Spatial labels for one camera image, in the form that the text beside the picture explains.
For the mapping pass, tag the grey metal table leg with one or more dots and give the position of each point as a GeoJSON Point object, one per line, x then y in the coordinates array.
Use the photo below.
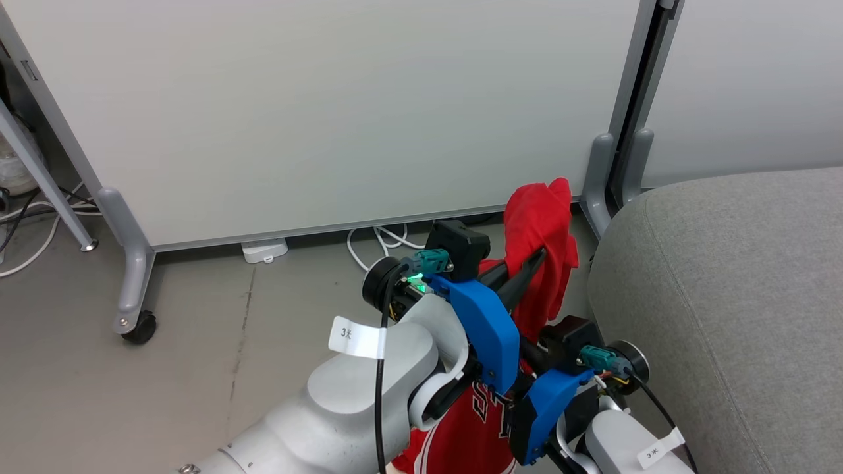
{"type": "Point", "coordinates": [39, 174]}

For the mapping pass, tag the white and grey left robot arm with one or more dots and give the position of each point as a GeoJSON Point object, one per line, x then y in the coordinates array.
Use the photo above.
{"type": "Point", "coordinates": [342, 401]}

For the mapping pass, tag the white plastic bag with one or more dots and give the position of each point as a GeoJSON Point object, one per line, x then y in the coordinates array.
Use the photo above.
{"type": "Point", "coordinates": [14, 164]}

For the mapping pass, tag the grey fabric sofa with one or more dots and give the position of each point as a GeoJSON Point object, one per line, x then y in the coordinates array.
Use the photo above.
{"type": "Point", "coordinates": [731, 309]}

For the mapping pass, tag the black caster wheel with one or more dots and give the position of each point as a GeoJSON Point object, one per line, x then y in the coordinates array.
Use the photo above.
{"type": "Point", "coordinates": [139, 327]}

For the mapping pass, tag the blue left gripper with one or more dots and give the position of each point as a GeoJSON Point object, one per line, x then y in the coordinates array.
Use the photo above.
{"type": "Point", "coordinates": [487, 332]}

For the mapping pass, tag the wide white partition panel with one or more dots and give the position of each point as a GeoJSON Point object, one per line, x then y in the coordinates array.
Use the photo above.
{"type": "Point", "coordinates": [316, 112]}

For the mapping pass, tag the white power adapter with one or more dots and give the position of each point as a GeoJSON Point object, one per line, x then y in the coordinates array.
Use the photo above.
{"type": "Point", "coordinates": [264, 250]}

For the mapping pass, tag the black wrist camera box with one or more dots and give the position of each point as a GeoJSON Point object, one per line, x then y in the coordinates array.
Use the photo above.
{"type": "Point", "coordinates": [461, 247]}
{"type": "Point", "coordinates": [570, 339]}

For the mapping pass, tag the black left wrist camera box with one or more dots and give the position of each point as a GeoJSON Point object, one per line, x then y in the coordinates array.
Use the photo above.
{"type": "Point", "coordinates": [461, 247]}

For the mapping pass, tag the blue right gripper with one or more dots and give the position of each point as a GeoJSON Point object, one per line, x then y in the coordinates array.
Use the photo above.
{"type": "Point", "coordinates": [543, 408]}

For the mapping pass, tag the narrow white partition panel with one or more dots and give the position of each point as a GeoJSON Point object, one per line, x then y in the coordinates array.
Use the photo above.
{"type": "Point", "coordinates": [744, 79]}

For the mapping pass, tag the white and grey right robot arm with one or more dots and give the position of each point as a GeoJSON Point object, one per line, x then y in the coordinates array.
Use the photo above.
{"type": "Point", "coordinates": [612, 444]}

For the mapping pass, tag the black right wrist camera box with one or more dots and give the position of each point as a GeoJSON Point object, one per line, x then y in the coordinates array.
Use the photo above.
{"type": "Point", "coordinates": [570, 339]}

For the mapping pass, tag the red basketball jersey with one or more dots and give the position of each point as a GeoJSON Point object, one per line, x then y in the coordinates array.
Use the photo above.
{"type": "Point", "coordinates": [540, 224]}

